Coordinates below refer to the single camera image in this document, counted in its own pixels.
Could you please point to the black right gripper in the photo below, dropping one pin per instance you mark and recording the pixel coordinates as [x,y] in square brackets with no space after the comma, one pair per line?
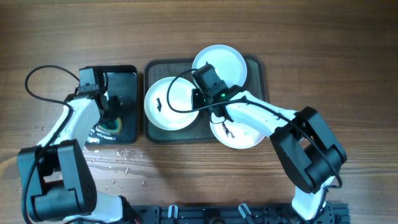
[199,99]

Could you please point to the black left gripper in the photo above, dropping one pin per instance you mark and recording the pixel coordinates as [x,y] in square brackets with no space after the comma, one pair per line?
[112,109]

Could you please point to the green yellow sponge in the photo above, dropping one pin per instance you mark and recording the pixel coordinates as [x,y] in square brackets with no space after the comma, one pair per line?
[113,127]

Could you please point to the white plate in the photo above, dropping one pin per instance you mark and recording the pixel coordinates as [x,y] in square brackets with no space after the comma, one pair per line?
[180,97]
[233,134]
[229,64]

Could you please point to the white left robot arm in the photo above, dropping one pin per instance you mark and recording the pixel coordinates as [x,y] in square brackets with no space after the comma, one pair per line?
[57,184]

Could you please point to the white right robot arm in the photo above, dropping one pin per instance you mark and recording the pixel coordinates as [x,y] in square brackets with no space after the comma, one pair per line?
[308,150]

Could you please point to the black water tray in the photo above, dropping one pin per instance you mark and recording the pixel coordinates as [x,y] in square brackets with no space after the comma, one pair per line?
[123,82]

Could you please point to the white plate top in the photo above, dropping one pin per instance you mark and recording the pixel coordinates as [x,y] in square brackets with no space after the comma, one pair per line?
[229,64]

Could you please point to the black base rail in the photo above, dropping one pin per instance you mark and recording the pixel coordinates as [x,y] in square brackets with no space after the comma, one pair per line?
[277,213]

